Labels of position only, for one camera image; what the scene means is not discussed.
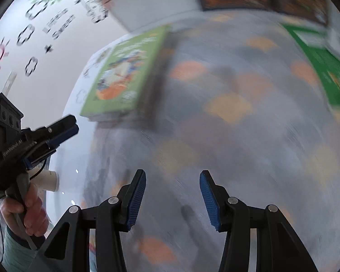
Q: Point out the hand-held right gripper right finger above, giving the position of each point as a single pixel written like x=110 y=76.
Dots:
x=211 y=201

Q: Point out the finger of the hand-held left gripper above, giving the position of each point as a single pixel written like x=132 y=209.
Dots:
x=62 y=130
x=39 y=157

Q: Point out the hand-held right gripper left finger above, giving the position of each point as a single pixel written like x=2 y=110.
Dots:
x=136 y=201

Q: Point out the stack of picture books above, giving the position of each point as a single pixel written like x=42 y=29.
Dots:
x=121 y=70

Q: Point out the bright green book white label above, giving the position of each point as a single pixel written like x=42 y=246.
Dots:
x=323 y=62

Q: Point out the person's left hand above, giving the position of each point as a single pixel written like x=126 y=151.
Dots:
x=35 y=212

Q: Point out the white tube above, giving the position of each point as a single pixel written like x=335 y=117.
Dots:
x=46 y=180

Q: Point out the white wall socket plate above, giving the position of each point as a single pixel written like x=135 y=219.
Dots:
x=10 y=82

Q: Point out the cloud outline wall sticker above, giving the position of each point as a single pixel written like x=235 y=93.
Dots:
x=31 y=65
x=26 y=34
x=36 y=8

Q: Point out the black lettering wall sticker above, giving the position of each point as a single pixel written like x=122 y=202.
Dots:
x=59 y=24

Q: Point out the bear on swing wall sticker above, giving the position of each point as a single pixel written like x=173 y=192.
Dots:
x=97 y=11

